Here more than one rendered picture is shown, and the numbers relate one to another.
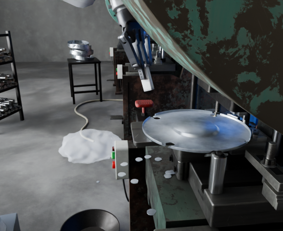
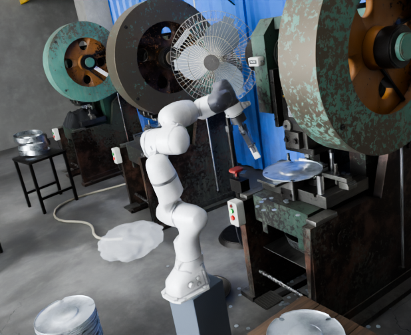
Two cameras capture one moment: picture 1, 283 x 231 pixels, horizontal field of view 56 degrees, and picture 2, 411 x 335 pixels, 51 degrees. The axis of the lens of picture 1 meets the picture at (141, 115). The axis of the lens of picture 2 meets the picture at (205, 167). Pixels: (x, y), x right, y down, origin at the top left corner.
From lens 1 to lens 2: 1.48 m
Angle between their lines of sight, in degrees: 23
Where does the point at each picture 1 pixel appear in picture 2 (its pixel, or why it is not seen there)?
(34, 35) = not seen: outside the picture
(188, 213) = (313, 209)
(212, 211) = (325, 201)
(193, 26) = (345, 136)
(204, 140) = (304, 173)
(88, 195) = not seen: hidden behind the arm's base
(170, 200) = (300, 209)
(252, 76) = (354, 142)
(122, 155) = (240, 207)
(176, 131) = (286, 175)
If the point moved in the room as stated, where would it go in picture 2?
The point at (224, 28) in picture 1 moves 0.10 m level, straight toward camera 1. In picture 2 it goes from (349, 135) to (364, 141)
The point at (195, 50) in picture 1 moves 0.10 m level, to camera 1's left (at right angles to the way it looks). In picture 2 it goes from (346, 141) to (324, 147)
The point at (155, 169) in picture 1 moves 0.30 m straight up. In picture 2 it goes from (276, 202) to (270, 143)
